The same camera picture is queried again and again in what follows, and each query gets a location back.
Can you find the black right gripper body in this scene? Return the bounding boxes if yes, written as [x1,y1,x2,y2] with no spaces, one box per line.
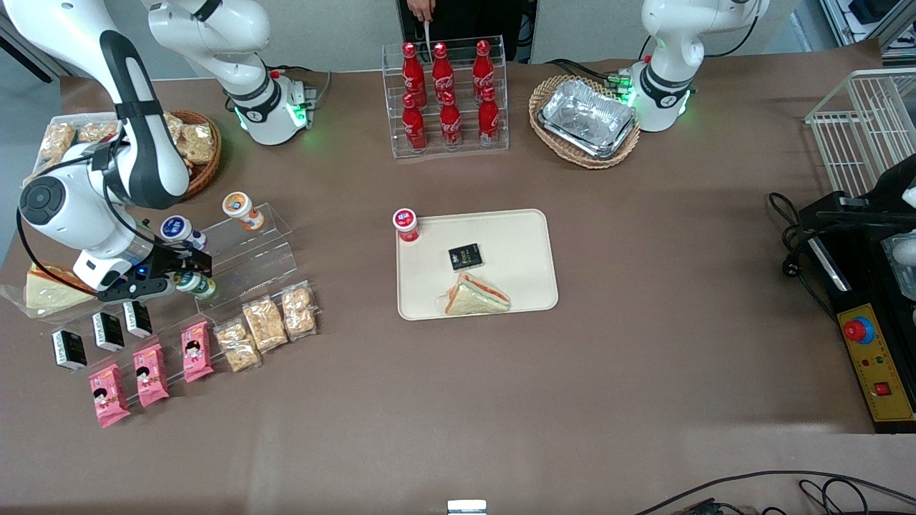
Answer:
[147,245,190,280]

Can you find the green gum bottle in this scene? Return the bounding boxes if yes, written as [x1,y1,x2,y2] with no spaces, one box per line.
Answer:
[174,272,218,300]

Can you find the blue gum bottle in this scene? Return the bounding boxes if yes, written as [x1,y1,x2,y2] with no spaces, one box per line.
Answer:
[160,215,209,252]

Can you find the orange gum bottle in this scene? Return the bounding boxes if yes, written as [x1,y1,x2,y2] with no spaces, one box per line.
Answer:
[221,191,266,232]

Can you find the red gum bottle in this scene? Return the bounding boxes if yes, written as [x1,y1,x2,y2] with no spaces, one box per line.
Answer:
[391,207,422,245]

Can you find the beige plastic tray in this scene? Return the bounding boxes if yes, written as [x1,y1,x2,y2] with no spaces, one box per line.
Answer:
[396,208,560,321]

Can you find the clear acrylic stepped stand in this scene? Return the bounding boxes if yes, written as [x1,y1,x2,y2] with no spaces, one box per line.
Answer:
[107,202,299,338]

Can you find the small black carton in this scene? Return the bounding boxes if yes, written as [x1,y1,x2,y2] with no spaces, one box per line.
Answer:
[51,329,89,372]
[448,243,484,273]
[121,299,155,340]
[91,311,127,353]

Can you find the pink snack packet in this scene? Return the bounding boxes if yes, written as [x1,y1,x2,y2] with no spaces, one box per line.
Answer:
[132,343,171,409]
[180,320,215,384]
[88,363,132,429]

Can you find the clear cracker packet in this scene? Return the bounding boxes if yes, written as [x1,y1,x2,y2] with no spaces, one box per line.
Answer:
[278,283,318,340]
[241,295,289,354]
[214,318,263,373]

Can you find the brown wicker basket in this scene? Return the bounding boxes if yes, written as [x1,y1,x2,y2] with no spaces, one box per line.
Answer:
[163,109,223,203]

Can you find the wrapped triangle sandwich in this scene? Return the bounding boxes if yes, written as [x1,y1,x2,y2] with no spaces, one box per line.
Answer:
[0,261,99,319]
[437,272,512,317]

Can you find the white plastic bin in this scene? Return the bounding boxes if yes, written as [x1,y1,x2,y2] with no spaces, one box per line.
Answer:
[21,112,130,187]

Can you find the dark metal bar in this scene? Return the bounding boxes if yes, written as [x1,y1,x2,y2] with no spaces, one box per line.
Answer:
[0,13,74,84]

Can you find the red cola bottle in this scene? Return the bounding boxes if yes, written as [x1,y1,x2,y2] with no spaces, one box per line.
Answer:
[400,41,428,108]
[401,93,429,154]
[477,86,502,146]
[432,42,457,101]
[472,39,496,95]
[438,89,464,149]

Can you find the clear acrylic bottle rack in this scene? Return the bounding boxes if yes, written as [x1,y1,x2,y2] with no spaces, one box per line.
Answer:
[381,35,511,160]

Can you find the person in dark clothes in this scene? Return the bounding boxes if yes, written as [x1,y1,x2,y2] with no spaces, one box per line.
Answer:
[397,0,536,65]

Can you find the light openwork wicker basket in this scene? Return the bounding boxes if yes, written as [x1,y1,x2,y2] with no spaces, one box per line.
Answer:
[528,74,642,170]

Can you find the silver foil containers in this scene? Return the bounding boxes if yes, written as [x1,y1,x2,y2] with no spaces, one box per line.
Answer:
[537,79,638,160]

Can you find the black sealing machine yellow panel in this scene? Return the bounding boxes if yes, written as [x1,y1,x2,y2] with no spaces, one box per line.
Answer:
[798,154,916,434]

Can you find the translucent plastic container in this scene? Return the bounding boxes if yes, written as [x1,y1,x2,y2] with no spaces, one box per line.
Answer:
[884,240,916,300]

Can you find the metal shelf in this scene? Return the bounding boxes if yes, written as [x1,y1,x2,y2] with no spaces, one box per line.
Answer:
[818,0,916,70]

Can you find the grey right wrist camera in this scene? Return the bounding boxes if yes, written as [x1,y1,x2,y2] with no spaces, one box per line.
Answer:
[96,274,177,303]

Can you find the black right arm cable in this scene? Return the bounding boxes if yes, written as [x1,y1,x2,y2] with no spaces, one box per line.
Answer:
[15,154,157,278]

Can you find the black right base cable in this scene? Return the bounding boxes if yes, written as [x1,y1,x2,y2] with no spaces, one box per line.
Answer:
[266,63,334,109]

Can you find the black base cable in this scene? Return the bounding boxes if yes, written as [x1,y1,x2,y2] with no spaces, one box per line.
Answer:
[266,63,334,109]
[546,57,639,95]

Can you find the black left base cable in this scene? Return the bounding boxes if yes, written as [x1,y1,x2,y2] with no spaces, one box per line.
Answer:
[546,57,639,95]

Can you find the black machine power cable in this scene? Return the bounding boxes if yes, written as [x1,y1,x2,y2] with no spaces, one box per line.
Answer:
[767,191,839,317]

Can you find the long black cable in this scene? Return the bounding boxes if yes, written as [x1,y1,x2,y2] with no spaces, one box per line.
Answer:
[633,469,916,515]

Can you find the looped black cable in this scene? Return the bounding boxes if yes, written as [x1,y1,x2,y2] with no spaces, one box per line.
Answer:
[796,477,916,515]

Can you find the white wire rack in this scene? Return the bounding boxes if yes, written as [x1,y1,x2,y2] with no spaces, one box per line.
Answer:
[804,68,916,199]

